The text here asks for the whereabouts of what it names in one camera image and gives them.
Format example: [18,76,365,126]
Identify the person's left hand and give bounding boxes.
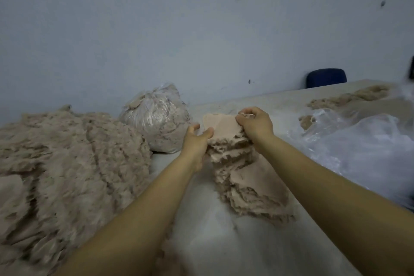
[178,122,215,173]

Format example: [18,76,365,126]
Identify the person's right hand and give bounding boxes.
[235,106,276,151]

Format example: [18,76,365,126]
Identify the beige scrap strips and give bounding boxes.
[154,237,191,276]

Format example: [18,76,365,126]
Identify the large pile beige fabric scraps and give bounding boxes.
[0,106,154,276]

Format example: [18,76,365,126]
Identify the person's right forearm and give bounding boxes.
[255,133,414,276]

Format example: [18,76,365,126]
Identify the person's left forearm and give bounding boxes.
[55,156,198,276]

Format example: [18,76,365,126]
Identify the beige fur pile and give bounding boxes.
[299,84,392,131]

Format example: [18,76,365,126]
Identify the clear bag of beige scraps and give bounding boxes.
[119,82,192,154]

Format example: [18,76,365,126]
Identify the blue chair back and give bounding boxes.
[305,68,348,89]

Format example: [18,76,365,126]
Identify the large clear plastic bag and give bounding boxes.
[285,82,414,212]

